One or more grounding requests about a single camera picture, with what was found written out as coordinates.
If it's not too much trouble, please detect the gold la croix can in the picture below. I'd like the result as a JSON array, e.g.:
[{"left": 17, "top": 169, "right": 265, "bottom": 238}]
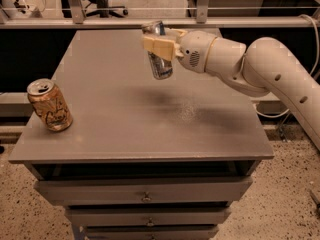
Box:
[{"left": 27, "top": 78, "right": 73, "bottom": 132}]

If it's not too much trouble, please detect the middle grey drawer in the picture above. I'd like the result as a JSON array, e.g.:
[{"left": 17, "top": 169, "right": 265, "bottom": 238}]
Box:
[{"left": 66, "top": 207, "right": 231, "bottom": 227}]

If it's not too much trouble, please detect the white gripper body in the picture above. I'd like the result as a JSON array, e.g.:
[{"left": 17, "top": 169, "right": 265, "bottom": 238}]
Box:
[{"left": 178, "top": 31, "right": 217, "bottom": 73}]

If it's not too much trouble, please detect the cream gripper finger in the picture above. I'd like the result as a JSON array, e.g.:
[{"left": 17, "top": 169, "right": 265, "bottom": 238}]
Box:
[
  {"left": 142, "top": 35, "right": 183, "bottom": 61},
  {"left": 165, "top": 28, "right": 187, "bottom": 41}
]

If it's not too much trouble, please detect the grey drawer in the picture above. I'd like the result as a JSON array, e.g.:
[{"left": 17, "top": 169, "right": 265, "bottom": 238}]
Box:
[
  {"left": 35, "top": 177, "right": 252, "bottom": 206},
  {"left": 85, "top": 225, "right": 218, "bottom": 240},
  {"left": 66, "top": 207, "right": 231, "bottom": 227}
]

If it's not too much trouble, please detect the silver blue redbull can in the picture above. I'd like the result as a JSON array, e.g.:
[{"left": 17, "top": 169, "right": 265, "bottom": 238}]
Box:
[{"left": 142, "top": 21, "right": 173, "bottom": 80}]

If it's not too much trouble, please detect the top grey drawer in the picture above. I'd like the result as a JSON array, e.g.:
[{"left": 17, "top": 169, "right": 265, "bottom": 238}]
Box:
[{"left": 35, "top": 177, "right": 252, "bottom": 206}]

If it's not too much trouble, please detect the bottom grey drawer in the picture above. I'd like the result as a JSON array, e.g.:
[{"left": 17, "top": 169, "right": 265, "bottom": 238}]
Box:
[{"left": 85, "top": 225, "right": 218, "bottom": 240}]

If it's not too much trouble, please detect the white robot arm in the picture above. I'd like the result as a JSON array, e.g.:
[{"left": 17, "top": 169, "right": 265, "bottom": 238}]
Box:
[{"left": 142, "top": 29, "right": 320, "bottom": 148}]

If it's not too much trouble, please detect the grey drawer cabinet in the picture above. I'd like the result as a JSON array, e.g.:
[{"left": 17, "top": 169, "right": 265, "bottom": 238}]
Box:
[{"left": 8, "top": 28, "right": 275, "bottom": 240}]

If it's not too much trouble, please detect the grey metal railing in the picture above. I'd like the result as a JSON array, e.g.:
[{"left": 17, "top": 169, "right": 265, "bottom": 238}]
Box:
[{"left": 1, "top": 0, "right": 320, "bottom": 29}]

